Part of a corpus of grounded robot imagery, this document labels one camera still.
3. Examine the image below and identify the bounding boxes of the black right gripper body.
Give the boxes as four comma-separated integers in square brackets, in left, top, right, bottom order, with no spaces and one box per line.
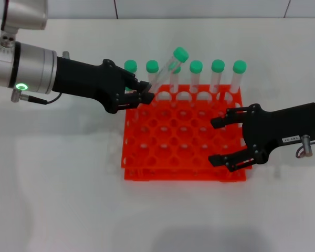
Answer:
[240,103,315,165]

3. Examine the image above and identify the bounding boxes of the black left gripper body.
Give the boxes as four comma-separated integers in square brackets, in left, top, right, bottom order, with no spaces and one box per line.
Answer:
[53,56,128,114]

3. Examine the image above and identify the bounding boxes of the orange plastic test tube rack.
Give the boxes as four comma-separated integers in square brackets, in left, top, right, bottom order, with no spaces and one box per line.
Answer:
[120,83,253,182]

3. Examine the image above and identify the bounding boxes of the right arm cable with plugs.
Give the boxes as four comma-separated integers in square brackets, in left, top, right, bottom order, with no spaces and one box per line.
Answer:
[295,134,315,159]

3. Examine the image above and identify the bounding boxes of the arm cable with plugs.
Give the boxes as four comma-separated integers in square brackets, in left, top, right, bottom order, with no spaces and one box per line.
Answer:
[10,51,70,105]
[295,134,315,159]

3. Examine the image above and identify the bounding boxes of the left arm cable with plugs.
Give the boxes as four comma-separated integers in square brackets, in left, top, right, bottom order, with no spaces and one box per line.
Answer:
[10,51,70,105]

